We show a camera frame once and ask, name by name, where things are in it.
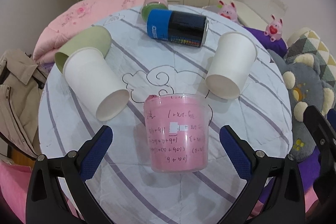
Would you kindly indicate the white paper cup right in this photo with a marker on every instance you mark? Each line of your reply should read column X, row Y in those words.
column 231, row 65

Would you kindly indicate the triangle pattern cushion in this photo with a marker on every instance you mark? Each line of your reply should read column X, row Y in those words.
column 305, row 41

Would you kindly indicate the purple pillow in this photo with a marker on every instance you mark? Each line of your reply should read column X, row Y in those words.
column 278, row 46

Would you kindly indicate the white bedside board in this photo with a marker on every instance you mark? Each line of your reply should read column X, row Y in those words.
column 247, row 17

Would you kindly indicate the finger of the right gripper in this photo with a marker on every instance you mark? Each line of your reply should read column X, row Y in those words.
column 324, row 136

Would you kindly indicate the pink bunny plush far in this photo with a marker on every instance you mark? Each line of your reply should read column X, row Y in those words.
column 228, row 10

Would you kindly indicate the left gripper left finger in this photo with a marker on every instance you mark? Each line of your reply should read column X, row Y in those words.
column 57, row 190

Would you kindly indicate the pink bunny plush near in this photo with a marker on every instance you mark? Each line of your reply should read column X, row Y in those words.
column 274, row 29

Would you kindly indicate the white paper cup left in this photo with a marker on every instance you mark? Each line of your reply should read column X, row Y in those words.
column 94, row 83

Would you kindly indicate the grey bear plush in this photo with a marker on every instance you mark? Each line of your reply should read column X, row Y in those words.
column 306, row 88

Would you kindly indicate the pink clear plastic cup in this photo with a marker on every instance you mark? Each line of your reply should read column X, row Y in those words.
column 177, row 127

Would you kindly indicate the green paper cup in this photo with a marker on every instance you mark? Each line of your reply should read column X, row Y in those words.
column 96, row 36

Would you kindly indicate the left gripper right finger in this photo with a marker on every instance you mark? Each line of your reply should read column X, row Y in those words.
column 286, row 200

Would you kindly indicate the pink green glass cup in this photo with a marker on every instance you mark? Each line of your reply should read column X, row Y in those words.
column 149, row 5

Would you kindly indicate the white striped quilt cover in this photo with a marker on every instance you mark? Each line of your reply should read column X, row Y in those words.
column 124, row 184

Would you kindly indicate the white paper cup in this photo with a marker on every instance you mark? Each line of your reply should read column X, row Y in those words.
column 94, row 83
column 231, row 65

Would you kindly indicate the blue black drink can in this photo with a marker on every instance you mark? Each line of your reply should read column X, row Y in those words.
column 177, row 27

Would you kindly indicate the beige jacket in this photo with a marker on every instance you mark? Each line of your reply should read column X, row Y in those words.
column 22, row 84

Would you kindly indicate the pink bunny plush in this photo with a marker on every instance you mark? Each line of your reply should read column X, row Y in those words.
column 274, row 29
column 228, row 10

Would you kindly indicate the pink blanket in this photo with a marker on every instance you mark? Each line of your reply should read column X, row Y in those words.
column 77, row 18

